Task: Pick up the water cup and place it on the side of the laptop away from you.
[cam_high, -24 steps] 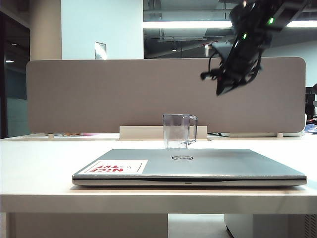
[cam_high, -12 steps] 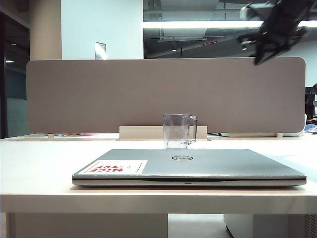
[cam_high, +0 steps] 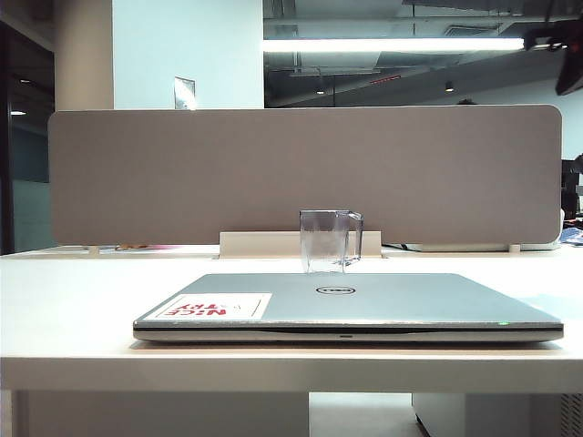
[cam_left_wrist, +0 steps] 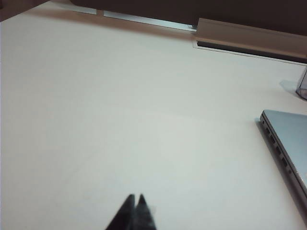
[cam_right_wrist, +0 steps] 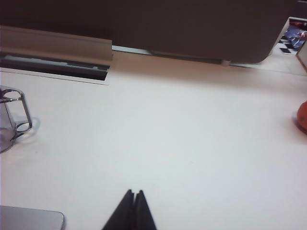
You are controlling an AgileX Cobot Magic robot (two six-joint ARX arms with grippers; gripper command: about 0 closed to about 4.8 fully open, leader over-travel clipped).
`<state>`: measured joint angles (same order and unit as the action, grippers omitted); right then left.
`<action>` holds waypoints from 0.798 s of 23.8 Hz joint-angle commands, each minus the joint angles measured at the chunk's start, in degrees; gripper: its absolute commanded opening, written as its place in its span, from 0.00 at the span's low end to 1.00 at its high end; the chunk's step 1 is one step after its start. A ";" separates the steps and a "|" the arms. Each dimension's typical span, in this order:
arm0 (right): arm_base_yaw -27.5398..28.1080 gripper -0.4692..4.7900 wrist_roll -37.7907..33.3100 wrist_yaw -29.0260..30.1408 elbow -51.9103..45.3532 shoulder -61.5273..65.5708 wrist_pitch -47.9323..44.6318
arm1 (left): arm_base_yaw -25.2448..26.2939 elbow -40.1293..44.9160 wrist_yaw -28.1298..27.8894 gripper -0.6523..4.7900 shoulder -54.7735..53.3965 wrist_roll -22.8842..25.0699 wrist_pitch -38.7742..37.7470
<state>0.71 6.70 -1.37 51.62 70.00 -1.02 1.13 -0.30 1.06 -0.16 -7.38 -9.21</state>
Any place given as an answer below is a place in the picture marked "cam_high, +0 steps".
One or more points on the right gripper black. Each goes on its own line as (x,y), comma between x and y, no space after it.
(573,68)

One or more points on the clear glass water cup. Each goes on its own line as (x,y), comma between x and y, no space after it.
(325,241)

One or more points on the silver Dell laptop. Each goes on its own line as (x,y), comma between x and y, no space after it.
(373,305)

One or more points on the red white laptop sticker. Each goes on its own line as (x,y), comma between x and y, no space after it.
(214,307)

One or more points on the black office chair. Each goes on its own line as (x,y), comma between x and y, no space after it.
(571,182)

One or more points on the blue patterned item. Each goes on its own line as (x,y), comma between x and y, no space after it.
(574,236)

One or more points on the grey fabric desk divider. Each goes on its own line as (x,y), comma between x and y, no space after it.
(228,173)

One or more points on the dark glass door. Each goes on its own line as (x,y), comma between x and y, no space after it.
(27,150)

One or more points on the white desk modesty panel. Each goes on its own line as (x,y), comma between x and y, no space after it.
(173,416)

